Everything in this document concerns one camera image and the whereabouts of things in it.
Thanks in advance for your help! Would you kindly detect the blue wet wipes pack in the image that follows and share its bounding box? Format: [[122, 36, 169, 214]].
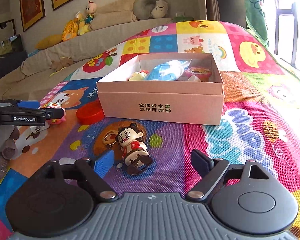
[[143, 59, 192, 81]]

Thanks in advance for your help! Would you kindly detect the yellow pillow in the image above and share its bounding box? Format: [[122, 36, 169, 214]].
[[35, 34, 64, 50]]

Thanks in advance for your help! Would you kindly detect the person's left hand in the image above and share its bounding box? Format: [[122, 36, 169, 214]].
[[0, 125, 20, 180]]

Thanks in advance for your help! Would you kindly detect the beige sofa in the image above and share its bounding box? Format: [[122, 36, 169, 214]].
[[0, 17, 173, 100]]

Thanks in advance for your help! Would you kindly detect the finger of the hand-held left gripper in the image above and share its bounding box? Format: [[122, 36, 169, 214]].
[[0, 100, 40, 109], [40, 107, 66, 121]]

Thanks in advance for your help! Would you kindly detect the beige folded blanket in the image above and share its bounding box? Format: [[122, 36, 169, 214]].
[[89, 0, 138, 30]]

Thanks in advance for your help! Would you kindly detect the red round lid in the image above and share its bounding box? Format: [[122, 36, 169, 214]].
[[76, 102, 104, 124]]

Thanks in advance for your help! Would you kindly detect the beige curtain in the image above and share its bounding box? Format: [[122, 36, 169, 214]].
[[205, 0, 222, 21]]

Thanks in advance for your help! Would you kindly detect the yellow plastic toy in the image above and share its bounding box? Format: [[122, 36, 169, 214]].
[[127, 70, 150, 81]]

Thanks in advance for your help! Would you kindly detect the small pink toy figure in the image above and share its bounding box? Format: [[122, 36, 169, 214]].
[[44, 102, 67, 126]]

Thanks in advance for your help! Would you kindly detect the colourful cartoon play mat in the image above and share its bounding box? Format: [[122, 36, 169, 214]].
[[0, 20, 300, 240]]

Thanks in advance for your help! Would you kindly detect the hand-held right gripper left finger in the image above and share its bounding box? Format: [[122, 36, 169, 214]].
[[41, 151, 118, 202]]

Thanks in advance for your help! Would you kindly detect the yellow toy with pink base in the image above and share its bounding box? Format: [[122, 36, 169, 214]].
[[184, 66, 212, 82]]

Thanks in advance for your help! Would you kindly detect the grey neck pillow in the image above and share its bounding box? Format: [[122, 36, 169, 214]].
[[133, 0, 160, 20]]

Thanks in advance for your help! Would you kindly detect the yellow orange plush toy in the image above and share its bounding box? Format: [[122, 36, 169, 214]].
[[62, 19, 79, 42]]

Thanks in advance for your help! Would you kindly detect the white bear plush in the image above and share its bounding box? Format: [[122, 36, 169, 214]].
[[151, 0, 170, 18]]

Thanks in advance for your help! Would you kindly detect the black television screen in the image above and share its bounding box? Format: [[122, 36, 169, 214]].
[[0, 34, 24, 67]]

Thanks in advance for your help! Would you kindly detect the green cartoon blanket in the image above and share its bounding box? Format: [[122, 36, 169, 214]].
[[244, 0, 269, 47]]

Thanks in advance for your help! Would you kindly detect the cartoon child figurine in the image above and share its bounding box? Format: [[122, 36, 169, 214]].
[[103, 122, 153, 176]]

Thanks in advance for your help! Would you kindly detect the brown plush toy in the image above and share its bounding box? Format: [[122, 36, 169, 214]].
[[50, 57, 74, 72]]

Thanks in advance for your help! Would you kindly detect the pink cardboard box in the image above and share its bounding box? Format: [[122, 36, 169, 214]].
[[96, 53, 225, 126]]

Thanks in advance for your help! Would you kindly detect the cartoon boy plush doll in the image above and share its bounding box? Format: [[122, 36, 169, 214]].
[[77, 1, 97, 35]]

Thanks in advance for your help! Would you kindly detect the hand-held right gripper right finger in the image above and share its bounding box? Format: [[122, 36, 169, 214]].
[[186, 149, 272, 202]]

